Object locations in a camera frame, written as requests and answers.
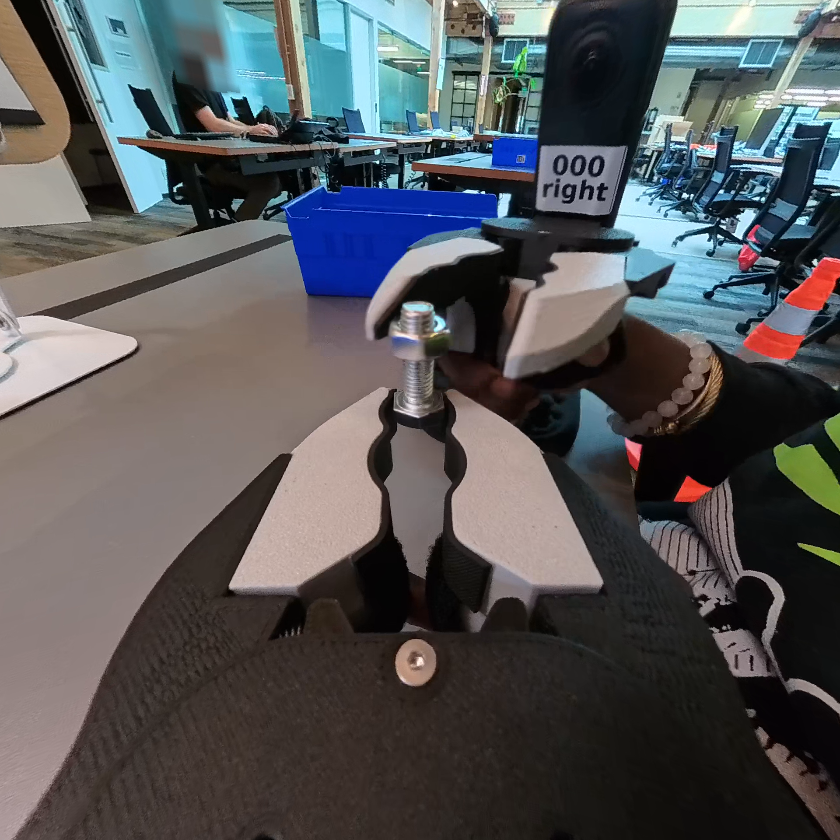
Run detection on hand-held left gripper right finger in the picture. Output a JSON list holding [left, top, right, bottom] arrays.
[[444, 390, 606, 618]]

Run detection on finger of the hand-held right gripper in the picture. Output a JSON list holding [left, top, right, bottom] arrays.
[[504, 251, 632, 382], [364, 235, 508, 341]]

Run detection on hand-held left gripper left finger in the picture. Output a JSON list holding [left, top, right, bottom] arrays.
[[230, 389, 395, 603]]

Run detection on blue plastic bin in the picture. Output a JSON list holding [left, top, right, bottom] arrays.
[[493, 136, 540, 170], [285, 187, 501, 299]]

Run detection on steel hex nut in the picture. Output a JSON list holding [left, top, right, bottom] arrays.
[[389, 329, 452, 363]]

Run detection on steel hex bolt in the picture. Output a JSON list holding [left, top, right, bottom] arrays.
[[390, 302, 452, 422]]

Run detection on person's right forearm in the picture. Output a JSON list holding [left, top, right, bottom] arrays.
[[630, 344, 840, 502]]

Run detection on person's right hand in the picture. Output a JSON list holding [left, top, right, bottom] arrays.
[[440, 319, 681, 424]]

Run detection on green potted plant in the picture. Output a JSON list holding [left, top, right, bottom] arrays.
[[494, 46, 536, 132]]

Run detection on black wrist rest pad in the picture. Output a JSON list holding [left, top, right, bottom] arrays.
[[519, 388, 582, 458]]

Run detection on brown office desk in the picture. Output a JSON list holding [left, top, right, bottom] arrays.
[[413, 153, 540, 193]]

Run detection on black office chair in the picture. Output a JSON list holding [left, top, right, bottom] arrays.
[[672, 122, 834, 336]]

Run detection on long office desk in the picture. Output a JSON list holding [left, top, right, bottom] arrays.
[[119, 132, 397, 231]]

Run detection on black and white printed trousers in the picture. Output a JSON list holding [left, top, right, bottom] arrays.
[[641, 515, 840, 821]]

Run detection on black hoodie with green print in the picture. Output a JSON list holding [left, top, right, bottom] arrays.
[[689, 414, 840, 742]]

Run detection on sign board on white stand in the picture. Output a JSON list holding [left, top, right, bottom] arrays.
[[0, 0, 139, 418]]

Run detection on beaded bracelet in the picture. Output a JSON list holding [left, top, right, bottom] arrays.
[[607, 330, 727, 439]]

